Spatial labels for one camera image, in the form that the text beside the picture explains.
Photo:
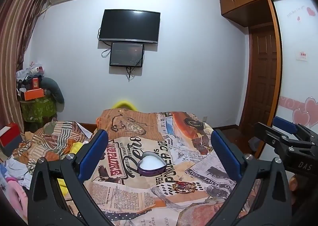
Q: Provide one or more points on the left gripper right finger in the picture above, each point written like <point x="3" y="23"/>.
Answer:
<point x="272" y="204"/>

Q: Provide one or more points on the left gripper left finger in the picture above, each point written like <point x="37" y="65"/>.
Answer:
<point x="46" y="204"/>

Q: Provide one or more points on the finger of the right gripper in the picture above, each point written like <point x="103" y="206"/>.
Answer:
<point x="271" y="136"/>
<point x="301" y="132"/>

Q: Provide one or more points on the wooden bedroom door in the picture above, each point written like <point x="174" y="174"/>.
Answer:
<point x="261" y="79"/>

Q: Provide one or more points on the striped patchwork quilt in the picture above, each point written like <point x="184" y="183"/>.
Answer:
<point x="53" y="141"/>

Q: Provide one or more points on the red and white box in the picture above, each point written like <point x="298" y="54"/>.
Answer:
<point x="10" y="135"/>

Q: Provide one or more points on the green patterned cloth stand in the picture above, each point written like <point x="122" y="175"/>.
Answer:
<point x="34" y="111"/>

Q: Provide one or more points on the purple heart-shaped tin box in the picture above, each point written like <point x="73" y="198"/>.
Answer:
<point x="151" y="165"/>

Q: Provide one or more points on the newspaper print bed blanket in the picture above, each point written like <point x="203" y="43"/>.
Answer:
<point x="191" y="190"/>

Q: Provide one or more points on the orange shoe box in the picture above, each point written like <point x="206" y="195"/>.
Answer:
<point x="33" y="94"/>

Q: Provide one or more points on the grey plush pillow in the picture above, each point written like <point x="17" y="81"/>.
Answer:
<point x="49" y="84"/>

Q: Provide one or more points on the white sliding wardrobe door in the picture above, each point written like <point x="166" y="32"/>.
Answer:
<point x="297" y="27"/>

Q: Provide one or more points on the yellow round cushion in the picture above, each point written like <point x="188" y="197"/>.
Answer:
<point x="124" y="104"/>

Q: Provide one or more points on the small red box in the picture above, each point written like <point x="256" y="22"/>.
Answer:
<point x="35" y="83"/>

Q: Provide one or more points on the striped brown curtain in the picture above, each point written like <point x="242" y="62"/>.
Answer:
<point x="18" y="19"/>

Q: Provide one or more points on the small black wall monitor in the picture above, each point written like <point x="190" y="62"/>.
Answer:
<point x="124" y="54"/>

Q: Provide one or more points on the black wall television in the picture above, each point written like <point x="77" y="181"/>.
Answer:
<point x="130" y="25"/>

